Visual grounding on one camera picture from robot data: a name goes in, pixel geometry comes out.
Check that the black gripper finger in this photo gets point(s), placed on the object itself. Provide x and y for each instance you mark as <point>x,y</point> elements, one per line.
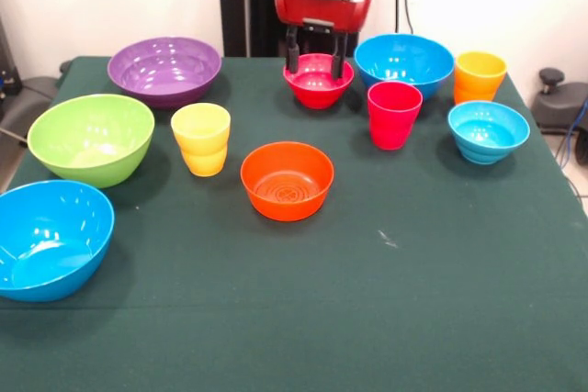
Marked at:
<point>292,52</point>
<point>338,59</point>

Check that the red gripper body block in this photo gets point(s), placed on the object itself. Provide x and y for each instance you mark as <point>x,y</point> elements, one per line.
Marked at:
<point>321,8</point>

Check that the crimson cup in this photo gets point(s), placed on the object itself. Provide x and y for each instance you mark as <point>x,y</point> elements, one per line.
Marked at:
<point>394,116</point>

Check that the orange bowl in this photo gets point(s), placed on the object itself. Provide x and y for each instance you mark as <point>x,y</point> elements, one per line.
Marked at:
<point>287,181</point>

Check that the crimson small bowl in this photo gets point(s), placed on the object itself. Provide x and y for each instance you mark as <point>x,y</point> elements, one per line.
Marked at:
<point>317,93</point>

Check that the large blue bowl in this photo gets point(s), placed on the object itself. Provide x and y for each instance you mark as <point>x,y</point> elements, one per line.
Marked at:
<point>50,245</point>
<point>399,61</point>

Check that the yellow cup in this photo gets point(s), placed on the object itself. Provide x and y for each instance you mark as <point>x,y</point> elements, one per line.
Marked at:
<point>200,144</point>

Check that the large purple bowl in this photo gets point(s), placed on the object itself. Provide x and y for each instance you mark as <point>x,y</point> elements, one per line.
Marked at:
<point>163,73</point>

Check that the orange cup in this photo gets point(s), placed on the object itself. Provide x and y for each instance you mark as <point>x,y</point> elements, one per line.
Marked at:
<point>480,77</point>

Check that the small blue bowl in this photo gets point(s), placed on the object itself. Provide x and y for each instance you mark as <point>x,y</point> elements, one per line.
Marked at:
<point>488,132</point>

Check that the dark green tablecloth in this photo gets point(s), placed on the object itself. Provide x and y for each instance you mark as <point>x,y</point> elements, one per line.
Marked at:
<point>321,272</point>

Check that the large green bowl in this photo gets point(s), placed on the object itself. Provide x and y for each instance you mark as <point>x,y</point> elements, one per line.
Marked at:
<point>92,139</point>

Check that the black stand base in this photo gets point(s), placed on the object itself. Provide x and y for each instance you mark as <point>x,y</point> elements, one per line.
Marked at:
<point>565,105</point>

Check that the grey stand base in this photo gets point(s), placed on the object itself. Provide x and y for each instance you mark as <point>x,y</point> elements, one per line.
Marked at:
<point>32,89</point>

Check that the black equipment box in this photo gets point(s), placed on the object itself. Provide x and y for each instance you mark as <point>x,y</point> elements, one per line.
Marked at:
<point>7,70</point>

